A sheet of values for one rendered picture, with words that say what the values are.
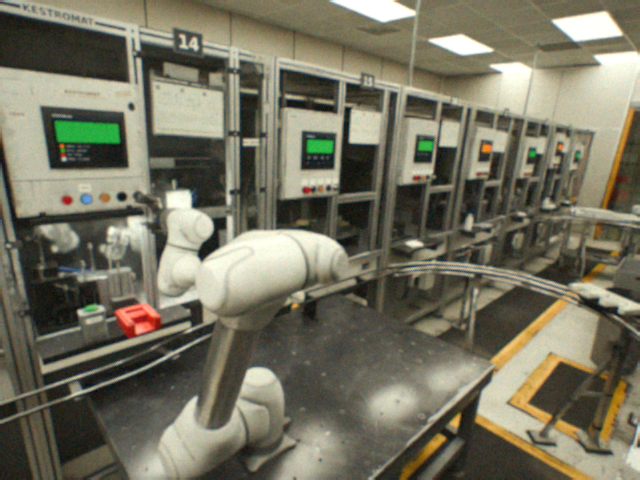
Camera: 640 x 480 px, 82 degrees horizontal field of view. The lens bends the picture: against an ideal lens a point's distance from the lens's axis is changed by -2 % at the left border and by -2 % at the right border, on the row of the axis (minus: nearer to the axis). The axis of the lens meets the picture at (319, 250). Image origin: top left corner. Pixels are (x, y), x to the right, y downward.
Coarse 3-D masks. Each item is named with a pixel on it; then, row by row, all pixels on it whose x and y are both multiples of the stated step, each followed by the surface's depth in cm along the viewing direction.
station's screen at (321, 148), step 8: (312, 136) 195; (320, 136) 199; (328, 136) 203; (312, 144) 197; (320, 144) 200; (328, 144) 204; (312, 152) 198; (320, 152) 202; (328, 152) 206; (312, 160) 199; (320, 160) 203; (328, 160) 207
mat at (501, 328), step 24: (552, 264) 560; (600, 264) 573; (480, 312) 385; (504, 312) 388; (528, 312) 391; (552, 312) 395; (456, 336) 334; (480, 336) 336; (504, 336) 339; (528, 336) 342; (504, 360) 301
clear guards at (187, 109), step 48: (144, 48) 134; (144, 96) 138; (192, 96) 151; (240, 96) 165; (192, 144) 156; (240, 144) 171; (192, 192) 161; (48, 240) 129; (96, 240) 139; (48, 288) 132; (96, 288) 144; (144, 288) 157; (48, 336) 136
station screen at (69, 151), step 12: (60, 120) 120; (72, 120) 122; (84, 120) 125; (96, 120) 127; (108, 120) 129; (120, 132) 133; (60, 144) 122; (72, 144) 124; (84, 144) 126; (96, 144) 129; (108, 144) 131; (120, 144) 134; (60, 156) 123; (72, 156) 125; (84, 156) 127; (96, 156) 130; (108, 156) 132; (120, 156) 135
